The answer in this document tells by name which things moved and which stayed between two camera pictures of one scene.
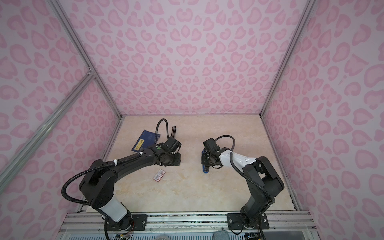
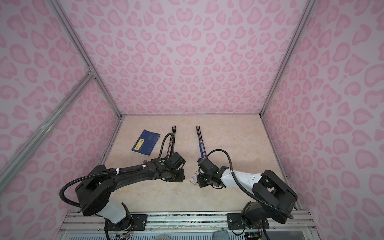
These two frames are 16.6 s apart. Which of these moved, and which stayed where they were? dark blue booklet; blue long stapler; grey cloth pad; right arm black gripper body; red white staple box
Moved: right arm black gripper body; red white staple box; blue long stapler
Stayed: dark blue booklet; grey cloth pad
